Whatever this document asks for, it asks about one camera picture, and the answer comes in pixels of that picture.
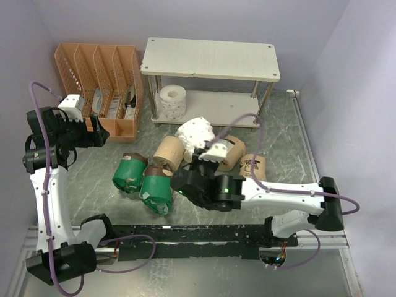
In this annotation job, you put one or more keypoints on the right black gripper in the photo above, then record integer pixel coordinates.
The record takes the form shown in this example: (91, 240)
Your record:
(196, 160)

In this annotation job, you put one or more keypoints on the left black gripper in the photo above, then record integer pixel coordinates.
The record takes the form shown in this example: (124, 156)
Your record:
(96, 138)

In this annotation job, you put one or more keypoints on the beige paper roll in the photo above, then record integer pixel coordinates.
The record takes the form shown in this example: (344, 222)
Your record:
(187, 156)
(170, 152)

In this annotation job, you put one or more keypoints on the kraft roll with label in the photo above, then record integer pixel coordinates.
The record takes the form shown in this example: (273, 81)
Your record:
(236, 149)

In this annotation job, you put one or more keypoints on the plain white paper roll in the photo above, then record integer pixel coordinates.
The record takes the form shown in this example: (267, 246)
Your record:
(195, 133)

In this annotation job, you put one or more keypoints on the white red-dotted paper roll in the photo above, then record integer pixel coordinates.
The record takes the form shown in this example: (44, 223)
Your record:
(173, 101)

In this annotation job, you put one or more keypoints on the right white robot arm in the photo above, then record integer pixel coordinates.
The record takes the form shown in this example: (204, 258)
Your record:
(310, 205)

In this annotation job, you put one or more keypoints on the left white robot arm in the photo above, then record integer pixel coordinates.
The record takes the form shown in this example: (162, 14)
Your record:
(61, 254)

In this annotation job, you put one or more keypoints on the white two-tier shelf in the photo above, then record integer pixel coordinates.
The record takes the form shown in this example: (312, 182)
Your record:
(206, 59)

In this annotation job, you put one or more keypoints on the papers in organizer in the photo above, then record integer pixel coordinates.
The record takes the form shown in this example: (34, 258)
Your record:
(129, 104)

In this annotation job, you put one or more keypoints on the green wrapped roll left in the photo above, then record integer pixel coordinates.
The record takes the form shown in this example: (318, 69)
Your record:
(130, 172)

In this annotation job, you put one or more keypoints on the green wrapped roll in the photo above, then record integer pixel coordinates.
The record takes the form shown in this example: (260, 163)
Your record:
(156, 192)
(130, 172)

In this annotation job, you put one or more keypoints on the green wrapped roll right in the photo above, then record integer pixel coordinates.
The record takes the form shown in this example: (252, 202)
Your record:
(156, 192)

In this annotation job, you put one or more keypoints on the kraft wrapped roll with cartoon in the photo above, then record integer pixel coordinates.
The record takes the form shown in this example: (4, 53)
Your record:
(258, 166)

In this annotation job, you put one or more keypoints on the orange plastic file organizer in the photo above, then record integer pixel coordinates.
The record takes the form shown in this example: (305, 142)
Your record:
(111, 68)

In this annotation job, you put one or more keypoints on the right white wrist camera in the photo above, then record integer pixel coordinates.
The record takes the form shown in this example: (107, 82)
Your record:
(215, 150)

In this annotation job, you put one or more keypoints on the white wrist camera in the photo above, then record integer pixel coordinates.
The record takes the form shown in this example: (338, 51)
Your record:
(215, 150)
(72, 105)

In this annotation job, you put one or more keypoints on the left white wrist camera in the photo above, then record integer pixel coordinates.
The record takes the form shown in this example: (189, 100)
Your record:
(72, 105)

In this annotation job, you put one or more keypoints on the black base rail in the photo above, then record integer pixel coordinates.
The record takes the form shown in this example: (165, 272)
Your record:
(199, 241)

